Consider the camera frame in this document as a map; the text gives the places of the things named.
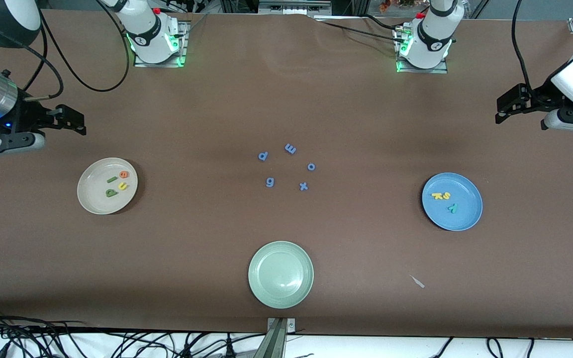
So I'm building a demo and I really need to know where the aluminium frame rail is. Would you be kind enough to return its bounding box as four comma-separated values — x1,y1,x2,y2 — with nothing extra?
258,0,333,16

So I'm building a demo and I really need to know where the brown table cover sheet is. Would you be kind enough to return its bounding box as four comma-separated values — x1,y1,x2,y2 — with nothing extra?
0,7,573,340

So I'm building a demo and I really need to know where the pale green round plate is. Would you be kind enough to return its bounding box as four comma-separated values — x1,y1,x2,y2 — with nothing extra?
248,241,314,309

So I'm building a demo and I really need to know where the black base power cable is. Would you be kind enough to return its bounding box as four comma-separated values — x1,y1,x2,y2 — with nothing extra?
361,14,409,31
316,20,401,44

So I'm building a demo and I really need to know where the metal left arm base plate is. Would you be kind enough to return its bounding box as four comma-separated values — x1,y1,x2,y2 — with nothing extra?
395,25,449,75

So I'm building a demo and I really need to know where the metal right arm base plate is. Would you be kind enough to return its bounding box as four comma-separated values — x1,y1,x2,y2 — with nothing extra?
133,20,188,68

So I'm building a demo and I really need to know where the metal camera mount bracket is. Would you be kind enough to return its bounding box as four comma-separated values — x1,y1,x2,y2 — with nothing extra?
253,317,296,358

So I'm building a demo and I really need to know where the blue round plate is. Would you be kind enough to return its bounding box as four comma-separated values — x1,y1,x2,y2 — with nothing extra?
421,172,483,232

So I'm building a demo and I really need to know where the beige round plate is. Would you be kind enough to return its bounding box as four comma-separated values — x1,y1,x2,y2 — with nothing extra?
77,157,139,215

